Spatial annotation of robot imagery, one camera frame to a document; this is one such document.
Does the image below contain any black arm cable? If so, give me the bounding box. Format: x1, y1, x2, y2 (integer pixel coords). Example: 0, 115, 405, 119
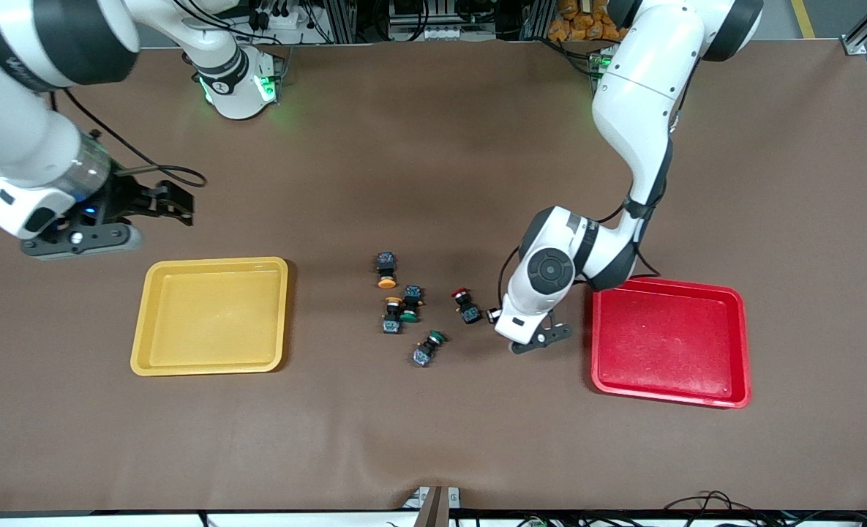
49, 88, 209, 190
498, 198, 661, 308

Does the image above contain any red plastic tray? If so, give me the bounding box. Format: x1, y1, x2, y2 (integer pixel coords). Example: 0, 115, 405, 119
590, 277, 753, 409

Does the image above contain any black cable bundle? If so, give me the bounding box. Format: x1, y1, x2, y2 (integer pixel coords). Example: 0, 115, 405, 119
517, 490, 867, 527

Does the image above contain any brown table mat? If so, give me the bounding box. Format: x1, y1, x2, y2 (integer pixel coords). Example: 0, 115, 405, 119
0, 40, 867, 513

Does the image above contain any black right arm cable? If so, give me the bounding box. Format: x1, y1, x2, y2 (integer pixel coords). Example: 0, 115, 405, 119
49, 88, 209, 190

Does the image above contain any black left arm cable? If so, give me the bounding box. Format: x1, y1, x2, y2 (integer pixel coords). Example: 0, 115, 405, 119
498, 198, 661, 308

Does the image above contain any metal table edge bracket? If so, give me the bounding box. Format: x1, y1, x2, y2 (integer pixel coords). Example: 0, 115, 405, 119
404, 486, 462, 527

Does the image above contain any white power strip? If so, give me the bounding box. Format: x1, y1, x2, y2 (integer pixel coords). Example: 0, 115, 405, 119
247, 0, 309, 31

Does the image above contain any orange lumpy objects pile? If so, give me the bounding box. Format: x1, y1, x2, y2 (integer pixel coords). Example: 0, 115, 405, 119
548, 0, 615, 42

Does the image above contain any green push button switch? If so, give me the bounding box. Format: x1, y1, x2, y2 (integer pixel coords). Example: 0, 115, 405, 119
400, 285, 425, 324
412, 330, 447, 368

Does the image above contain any aluminium rack frame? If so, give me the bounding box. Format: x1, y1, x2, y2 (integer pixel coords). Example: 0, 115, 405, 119
316, 0, 558, 45

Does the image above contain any yellow plastic tray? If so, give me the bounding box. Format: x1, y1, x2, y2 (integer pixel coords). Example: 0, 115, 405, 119
130, 256, 290, 378

